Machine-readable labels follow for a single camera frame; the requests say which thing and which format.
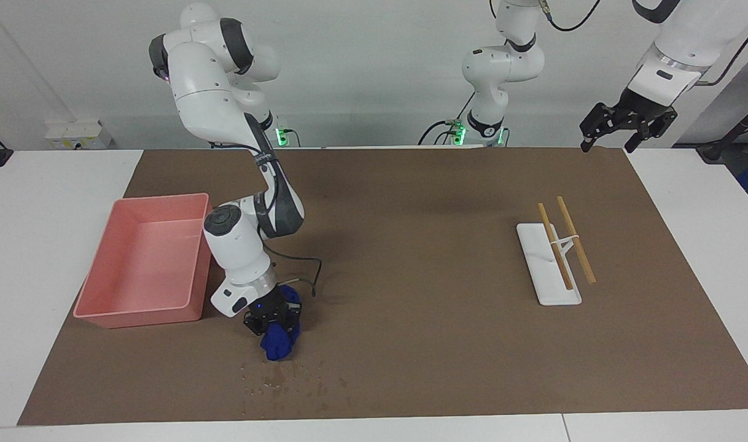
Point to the wooden dowel rod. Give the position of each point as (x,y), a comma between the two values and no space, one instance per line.
(580,252)
(555,245)

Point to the pink plastic bin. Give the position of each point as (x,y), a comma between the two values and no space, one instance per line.
(147,270)

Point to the blue cloth towel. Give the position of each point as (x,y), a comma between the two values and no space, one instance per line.
(279,344)

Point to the white rack with wooden bars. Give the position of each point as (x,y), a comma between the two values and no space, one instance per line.
(546,276)

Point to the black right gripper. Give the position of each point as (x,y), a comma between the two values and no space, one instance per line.
(271,306)

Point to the black stand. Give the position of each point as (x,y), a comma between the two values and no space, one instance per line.
(727,138)

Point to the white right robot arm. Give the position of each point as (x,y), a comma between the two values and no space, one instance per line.
(208,98)

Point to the brown table mat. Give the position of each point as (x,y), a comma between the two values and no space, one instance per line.
(411,307)

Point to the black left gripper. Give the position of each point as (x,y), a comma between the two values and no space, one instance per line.
(647,107)

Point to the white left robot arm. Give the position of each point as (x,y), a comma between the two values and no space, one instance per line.
(497,67)

